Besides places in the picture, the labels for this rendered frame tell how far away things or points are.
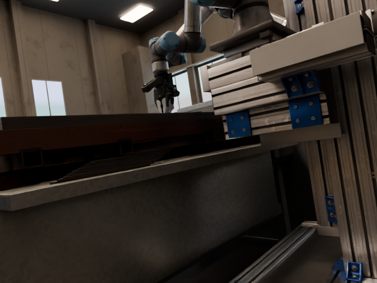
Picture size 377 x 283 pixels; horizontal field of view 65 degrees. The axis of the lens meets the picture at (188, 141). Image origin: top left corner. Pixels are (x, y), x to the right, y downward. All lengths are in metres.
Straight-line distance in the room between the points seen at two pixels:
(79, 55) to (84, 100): 1.70
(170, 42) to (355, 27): 0.75
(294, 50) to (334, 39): 0.09
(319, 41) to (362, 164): 0.45
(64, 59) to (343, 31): 11.31
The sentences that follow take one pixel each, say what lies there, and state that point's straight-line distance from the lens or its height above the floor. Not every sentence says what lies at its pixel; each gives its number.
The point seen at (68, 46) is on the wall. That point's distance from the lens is 12.07.
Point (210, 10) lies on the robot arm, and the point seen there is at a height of 1.37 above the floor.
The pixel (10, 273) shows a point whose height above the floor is 0.50.
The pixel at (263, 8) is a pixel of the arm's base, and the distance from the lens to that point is 1.05.
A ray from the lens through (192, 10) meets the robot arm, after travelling 1.37.
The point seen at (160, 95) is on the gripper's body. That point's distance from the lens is 1.35.
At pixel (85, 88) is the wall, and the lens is 11.84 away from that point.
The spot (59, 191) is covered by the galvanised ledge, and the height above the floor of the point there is 0.67.
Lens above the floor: 0.72
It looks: 1 degrees up
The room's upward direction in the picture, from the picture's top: 8 degrees counter-clockwise
